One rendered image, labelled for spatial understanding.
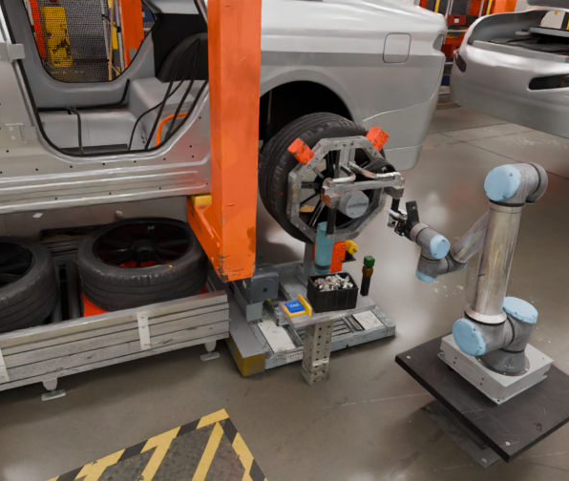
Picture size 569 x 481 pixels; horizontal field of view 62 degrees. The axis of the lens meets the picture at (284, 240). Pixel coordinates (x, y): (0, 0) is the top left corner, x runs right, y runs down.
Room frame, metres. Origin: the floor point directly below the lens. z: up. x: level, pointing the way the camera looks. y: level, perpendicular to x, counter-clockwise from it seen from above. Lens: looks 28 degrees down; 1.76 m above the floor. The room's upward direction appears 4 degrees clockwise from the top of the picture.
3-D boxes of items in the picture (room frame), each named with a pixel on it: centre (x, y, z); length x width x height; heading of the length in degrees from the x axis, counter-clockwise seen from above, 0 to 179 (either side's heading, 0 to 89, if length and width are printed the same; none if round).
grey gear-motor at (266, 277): (2.28, 0.18, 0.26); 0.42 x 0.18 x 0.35; 25
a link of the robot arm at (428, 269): (1.81, -0.65, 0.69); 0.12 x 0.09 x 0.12; 118
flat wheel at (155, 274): (2.19, 0.74, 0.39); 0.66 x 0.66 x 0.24
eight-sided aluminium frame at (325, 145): (2.21, -0.26, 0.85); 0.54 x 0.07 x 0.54; 115
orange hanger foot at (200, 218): (2.24, 0.38, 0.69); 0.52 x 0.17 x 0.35; 25
